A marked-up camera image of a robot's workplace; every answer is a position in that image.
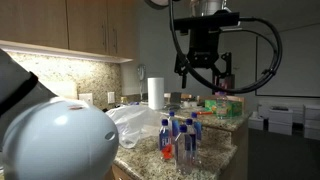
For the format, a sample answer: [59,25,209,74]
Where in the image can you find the bottle with red label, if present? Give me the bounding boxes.
[158,118,175,162]

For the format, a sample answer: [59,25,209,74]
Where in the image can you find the translucent white plastic bag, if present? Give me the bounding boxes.
[105,104,168,150]

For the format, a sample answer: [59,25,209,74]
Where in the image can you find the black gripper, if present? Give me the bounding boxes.
[174,28,234,90]

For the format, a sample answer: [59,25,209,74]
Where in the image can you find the white wall outlet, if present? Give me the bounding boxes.
[78,92,94,107]
[107,91,116,104]

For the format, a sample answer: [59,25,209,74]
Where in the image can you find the white paper towel roll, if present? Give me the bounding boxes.
[147,77,166,111]

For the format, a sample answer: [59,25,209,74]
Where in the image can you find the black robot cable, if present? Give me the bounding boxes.
[167,0,284,95]

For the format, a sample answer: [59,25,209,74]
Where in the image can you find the white cardboard box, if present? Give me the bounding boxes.
[303,119,320,141]
[268,121,294,136]
[303,103,320,122]
[248,111,266,131]

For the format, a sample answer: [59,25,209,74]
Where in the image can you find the white projection screen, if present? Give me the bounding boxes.
[255,22,320,99]

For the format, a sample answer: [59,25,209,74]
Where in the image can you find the white box with dark lid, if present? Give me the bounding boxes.
[268,105,294,125]

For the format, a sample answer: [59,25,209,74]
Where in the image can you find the wooden drawer front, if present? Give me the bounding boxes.
[110,163,134,180]

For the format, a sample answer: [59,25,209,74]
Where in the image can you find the under-cabinet light strip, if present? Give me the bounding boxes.
[0,39,134,64]

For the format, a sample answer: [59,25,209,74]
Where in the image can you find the green cardboard box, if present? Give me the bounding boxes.
[204,98,244,118]

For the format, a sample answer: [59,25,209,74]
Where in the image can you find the flat screen television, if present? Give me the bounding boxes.
[213,73,236,96]

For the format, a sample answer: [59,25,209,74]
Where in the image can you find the wooden cabinet door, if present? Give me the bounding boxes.
[106,0,138,61]
[0,0,69,50]
[66,0,109,56]

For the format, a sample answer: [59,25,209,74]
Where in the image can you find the tall clear water bottle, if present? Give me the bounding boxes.
[215,90,230,120]

